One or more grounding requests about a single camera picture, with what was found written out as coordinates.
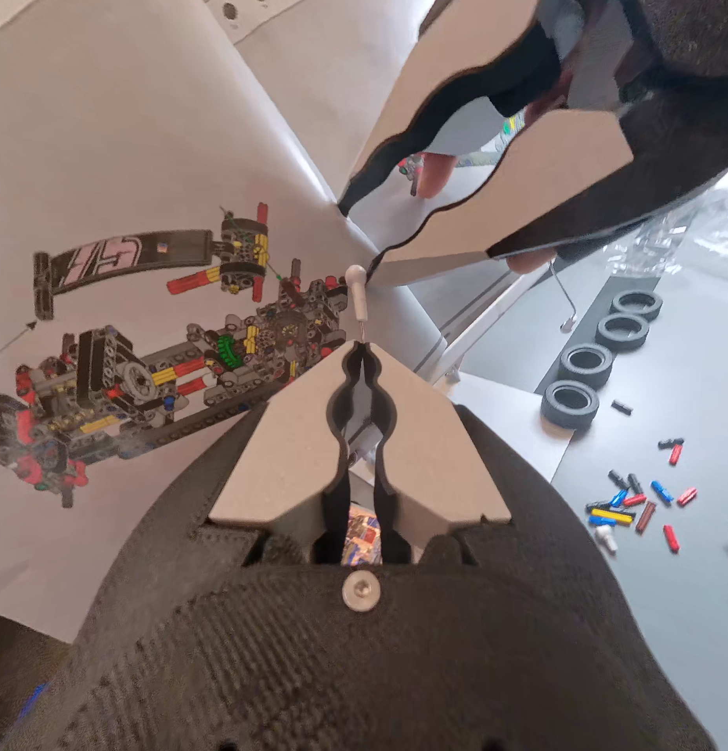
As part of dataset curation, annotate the black rubber lego tire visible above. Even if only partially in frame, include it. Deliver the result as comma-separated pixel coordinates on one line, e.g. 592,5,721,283
541,380,600,429
596,314,649,352
611,290,663,322
559,343,613,388

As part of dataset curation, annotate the white book stand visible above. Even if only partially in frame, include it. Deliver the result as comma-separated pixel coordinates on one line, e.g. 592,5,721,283
343,261,581,485

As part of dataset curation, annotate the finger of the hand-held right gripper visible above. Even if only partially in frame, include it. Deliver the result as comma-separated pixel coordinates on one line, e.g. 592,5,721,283
367,108,636,288
337,0,562,218

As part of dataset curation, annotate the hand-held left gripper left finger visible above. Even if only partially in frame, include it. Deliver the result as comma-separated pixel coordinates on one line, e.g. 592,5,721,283
208,341,365,537

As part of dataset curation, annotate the white building manual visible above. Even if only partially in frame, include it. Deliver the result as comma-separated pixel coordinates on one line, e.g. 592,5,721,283
0,0,517,646

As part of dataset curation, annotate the pile of small lego pieces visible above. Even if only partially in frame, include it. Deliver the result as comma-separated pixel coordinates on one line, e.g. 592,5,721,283
586,469,699,555

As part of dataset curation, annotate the crumpled clear plastic bag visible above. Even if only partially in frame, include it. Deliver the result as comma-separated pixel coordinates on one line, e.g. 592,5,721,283
605,170,728,278

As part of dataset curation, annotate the person's right hand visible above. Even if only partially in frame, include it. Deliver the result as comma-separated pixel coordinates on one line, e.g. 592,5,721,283
416,61,575,277

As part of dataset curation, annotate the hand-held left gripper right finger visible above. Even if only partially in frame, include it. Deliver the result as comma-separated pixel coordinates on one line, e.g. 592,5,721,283
364,341,513,537

